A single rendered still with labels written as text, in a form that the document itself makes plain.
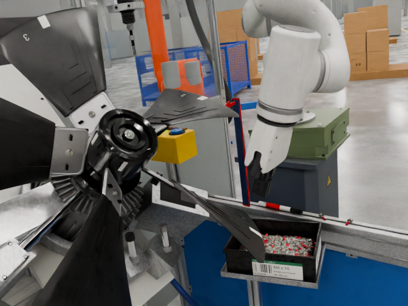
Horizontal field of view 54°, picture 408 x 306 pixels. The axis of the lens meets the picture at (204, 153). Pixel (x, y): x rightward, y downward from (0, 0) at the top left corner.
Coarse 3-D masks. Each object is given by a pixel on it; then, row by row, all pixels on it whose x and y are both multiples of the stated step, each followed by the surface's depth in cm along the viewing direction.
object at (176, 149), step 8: (160, 136) 129; (168, 136) 128; (176, 136) 126; (184, 136) 128; (192, 136) 131; (160, 144) 130; (168, 144) 127; (176, 144) 125; (184, 144) 128; (192, 144) 132; (160, 152) 131; (168, 152) 128; (176, 152) 126; (184, 152) 129; (192, 152) 132; (152, 160) 135; (160, 160) 132; (168, 160) 130; (176, 160) 128; (184, 160) 129
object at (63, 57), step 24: (24, 24) 85; (72, 24) 86; (96, 24) 87; (0, 48) 83; (24, 48) 83; (48, 48) 83; (72, 48) 83; (96, 48) 84; (24, 72) 83; (48, 72) 82; (72, 72) 82; (96, 72) 82; (48, 96) 82; (72, 96) 81
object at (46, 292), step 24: (96, 216) 63; (96, 240) 62; (120, 240) 70; (72, 264) 56; (96, 264) 60; (120, 264) 68; (48, 288) 52; (72, 288) 55; (96, 288) 59; (120, 288) 66
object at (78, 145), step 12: (60, 132) 70; (72, 132) 72; (84, 132) 73; (60, 144) 71; (72, 144) 72; (84, 144) 74; (60, 156) 72; (72, 156) 73; (84, 156) 74; (60, 168) 72; (72, 168) 74
